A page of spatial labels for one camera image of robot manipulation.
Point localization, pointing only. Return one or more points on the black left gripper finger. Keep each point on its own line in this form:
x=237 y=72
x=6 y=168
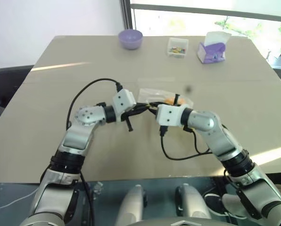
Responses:
x=141 y=112
x=146 y=102
x=150 y=105
x=142 y=108

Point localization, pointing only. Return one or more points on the black white sneaker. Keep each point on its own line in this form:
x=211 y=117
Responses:
x=213 y=202

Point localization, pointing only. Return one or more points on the clear yellow zip bag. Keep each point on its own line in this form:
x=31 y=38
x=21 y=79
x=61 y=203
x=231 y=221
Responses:
x=150 y=93

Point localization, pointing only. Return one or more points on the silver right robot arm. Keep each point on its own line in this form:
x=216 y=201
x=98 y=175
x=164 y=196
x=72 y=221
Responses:
x=206 y=122

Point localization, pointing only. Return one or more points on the silver robot torso plate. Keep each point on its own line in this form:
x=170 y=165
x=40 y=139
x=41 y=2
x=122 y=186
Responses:
x=178 y=223

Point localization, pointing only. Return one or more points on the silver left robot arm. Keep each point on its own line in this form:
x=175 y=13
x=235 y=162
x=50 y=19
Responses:
x=88 y=115

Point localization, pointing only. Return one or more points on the yellow checkered bread bun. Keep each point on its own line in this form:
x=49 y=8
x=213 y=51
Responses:
x=170 y=100

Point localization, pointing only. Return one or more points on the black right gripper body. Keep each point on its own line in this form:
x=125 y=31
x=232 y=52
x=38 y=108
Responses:
x=177 y=100

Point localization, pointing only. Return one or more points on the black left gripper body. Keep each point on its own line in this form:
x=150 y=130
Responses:
x=126 y=116

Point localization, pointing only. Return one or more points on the clear plastic box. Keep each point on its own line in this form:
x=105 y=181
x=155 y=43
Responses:
x=178 y=43

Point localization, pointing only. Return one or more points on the dark window frame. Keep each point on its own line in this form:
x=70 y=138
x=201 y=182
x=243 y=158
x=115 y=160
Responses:
x=126 y=16

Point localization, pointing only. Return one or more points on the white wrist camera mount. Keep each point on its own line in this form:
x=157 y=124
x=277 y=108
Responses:
x=124 y=101
x=171 y=116

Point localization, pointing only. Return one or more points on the beige trouser leg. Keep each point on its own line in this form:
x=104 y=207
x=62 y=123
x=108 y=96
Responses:
x=232 y=202

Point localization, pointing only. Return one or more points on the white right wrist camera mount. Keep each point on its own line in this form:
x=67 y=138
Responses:
x=171 y=116

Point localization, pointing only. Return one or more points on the black table leg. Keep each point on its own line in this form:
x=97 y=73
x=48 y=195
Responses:
x=219 y=186
x=89 y=200

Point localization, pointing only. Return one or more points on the purple tissue pack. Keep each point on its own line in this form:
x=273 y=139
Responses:
x=211 y=50

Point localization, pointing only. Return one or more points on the colourful small pieces pile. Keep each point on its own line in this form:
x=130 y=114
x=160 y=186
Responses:
x=177 y=50

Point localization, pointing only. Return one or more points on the silver rounded robot leg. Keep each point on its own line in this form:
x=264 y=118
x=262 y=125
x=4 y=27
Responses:
x=193 y=204
x=131 y=204

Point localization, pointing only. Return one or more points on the purple plastic bowl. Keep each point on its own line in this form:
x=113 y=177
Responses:
x=130 y=38

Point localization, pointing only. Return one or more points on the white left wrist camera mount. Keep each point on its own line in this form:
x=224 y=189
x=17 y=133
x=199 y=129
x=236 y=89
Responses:
x=124 y=101

